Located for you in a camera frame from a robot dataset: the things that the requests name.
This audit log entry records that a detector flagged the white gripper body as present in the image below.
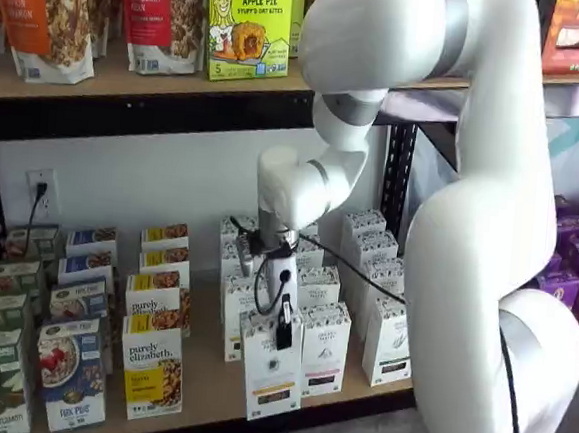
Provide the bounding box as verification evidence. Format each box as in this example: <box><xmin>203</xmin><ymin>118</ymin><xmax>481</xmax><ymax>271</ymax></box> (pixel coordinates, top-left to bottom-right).
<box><xmin>260</xmin><ymin>253</ymin><xmax>301</xmax><ymax>321</ymax></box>

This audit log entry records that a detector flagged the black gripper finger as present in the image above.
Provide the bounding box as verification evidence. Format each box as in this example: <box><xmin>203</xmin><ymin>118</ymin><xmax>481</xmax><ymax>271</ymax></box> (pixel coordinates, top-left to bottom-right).
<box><xmin>273</xmin><ymin>293</ymin><xmax>298</xmax><ymax>352</ymax></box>

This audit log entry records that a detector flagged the white box dark strip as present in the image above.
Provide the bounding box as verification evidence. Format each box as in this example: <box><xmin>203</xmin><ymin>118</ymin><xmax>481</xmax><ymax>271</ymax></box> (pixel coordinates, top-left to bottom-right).
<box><xmin>354</xmin><ymin>254</ymin><xmax>409</xmax><ymax>337</ymax></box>
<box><xmin>358</xmin><ymin>295</ymin><xmax>418</xmax><ymax>392</ymax></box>
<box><xmin>340</xmin><ymin>207</ymin><xmax>389</xmax><ymax>240</ymax></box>
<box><xmin>349</xmin><ymin>227</ymin><xmax>401</xmax><ymax>266</ymax></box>

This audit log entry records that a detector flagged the purely elizabeth yellow box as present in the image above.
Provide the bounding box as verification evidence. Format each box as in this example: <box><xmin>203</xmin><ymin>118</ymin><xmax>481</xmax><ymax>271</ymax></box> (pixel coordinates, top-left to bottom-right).
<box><xmin>114</xmin><ymin>308</ymin><xmax>192</xmax><ymax>425</ymax></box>
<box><xmin>121</xmin><ymin>272</ymin><xmax>195</xmax><ymax>338</ymax></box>
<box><xmin>136</xmin><ymin>246</ymin><xmax>193</xmax><ymax>283</ymax></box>
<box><xmin>138</xmin><ymin>219</ymin><xmax>193</xmax><ymax>256</ymax></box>

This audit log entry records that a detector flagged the black metal shelf rack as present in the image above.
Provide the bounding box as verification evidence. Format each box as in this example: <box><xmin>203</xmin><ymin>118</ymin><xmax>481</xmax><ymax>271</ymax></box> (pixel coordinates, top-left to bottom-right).
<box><xmin>0</xmin><ymin>80</ymin><xmax>467</xmax><ymax>433</ymax></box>

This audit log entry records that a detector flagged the green Bobo's apple pie box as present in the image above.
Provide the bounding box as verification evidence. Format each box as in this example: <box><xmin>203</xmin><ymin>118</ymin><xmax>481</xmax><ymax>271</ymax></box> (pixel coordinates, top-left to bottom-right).
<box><xmin>285</xmin><ymin>0</ymin><xmax>308</xmax><ymax>60</ymax></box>
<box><xmin>200</xmin><ymin>0</ymin><xmax>295</xmax><ymax>88</ymax></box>

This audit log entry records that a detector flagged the orange snack box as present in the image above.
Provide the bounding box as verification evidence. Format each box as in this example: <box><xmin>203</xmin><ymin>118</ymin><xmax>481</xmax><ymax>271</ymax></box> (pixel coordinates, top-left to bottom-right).
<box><xmin>538</xmin><ymin>0</ymin><xmax>579</xmax><ymax>79</ymax></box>

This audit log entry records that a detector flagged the granola bag red label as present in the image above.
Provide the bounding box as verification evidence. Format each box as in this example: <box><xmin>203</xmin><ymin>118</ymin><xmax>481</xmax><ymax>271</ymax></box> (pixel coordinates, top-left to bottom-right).
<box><xmin>109</xmin><ymin>0</ymin><xmax>209</xmax><ymax>80</ymax></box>

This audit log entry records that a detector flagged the granola bag orange label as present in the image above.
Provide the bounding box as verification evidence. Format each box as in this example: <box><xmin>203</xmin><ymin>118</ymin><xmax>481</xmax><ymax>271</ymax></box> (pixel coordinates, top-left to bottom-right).
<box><xmin>80</xmin><ymin>0</ymin><xmax>121</xmax><ymax>61</ymax></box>
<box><xmin>0</xmin><ymin>0</ymin><xmax>102</xmax><ymax>88</ymax></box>

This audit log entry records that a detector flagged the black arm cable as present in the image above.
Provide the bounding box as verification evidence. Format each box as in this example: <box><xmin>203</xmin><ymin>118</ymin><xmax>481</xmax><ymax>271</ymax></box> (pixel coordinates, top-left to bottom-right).
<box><xmin>211</xmin><ymin>214</ymin><xmax>539</xmax><ymax>433</ymax></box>

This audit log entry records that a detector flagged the white wall outlet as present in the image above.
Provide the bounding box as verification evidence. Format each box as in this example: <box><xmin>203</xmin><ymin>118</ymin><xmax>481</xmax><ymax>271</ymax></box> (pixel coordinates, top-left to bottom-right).
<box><xmin>22</xmin><ymin>168</ymin><xmax>59</xmax><ymax>220</ymax></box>

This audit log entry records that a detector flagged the black plug with cord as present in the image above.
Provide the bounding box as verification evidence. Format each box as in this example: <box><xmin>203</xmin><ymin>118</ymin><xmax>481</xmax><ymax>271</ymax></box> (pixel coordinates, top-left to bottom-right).
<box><xmin>24</xmin><ymin>180</ymin><xmax>48</xmax><ymax>258</ymax></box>

